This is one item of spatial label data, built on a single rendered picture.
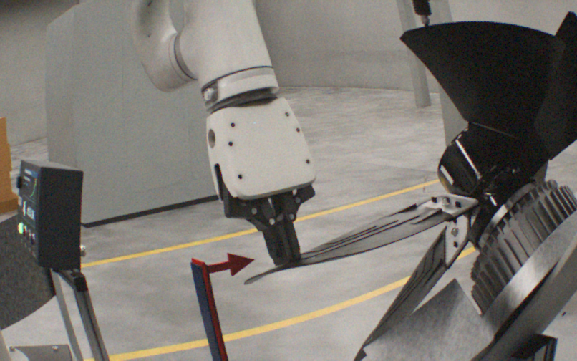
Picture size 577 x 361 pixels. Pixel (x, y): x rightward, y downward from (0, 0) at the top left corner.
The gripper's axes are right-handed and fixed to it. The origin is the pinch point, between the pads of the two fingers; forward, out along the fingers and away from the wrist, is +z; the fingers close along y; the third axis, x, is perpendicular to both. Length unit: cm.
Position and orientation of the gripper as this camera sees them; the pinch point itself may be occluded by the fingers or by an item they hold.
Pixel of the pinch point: (282, 244)
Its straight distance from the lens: 89.9
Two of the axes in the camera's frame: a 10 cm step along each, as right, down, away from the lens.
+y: 8.2, -1.9, 5.4
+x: -5.0, 2.1, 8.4
